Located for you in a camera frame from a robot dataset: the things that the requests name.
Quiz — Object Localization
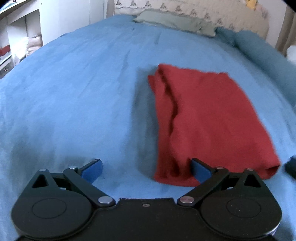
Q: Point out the red garment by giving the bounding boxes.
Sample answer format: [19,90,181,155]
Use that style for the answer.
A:
[148,64,280,187]

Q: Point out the blue bed cover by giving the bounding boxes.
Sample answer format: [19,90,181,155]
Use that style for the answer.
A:
[1,15,295,240]

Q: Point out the teal bolster pillow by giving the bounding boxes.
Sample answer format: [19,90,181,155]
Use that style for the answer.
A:
[216,27,295,107]

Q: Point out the white pillow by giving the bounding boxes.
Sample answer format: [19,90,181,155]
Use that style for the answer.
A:
[287,45,296,63]

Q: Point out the beige curtain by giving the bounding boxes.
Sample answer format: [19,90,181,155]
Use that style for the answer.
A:
[275,6,296,56]

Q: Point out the grey-green folded cloth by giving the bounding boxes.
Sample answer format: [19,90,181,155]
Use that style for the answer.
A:
[133,9,217,37]

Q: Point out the beige embroidered headboard cover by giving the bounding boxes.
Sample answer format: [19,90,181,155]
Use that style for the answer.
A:
[114,1,269,39]

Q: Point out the white wardrobe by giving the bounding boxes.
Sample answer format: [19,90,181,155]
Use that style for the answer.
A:
[39,0,107,45]

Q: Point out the white shelf unit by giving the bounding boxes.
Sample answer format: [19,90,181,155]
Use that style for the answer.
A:
[0,0,45,77]

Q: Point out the plush toys on headboard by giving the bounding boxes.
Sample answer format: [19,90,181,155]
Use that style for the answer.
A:
[243,0,268,19]

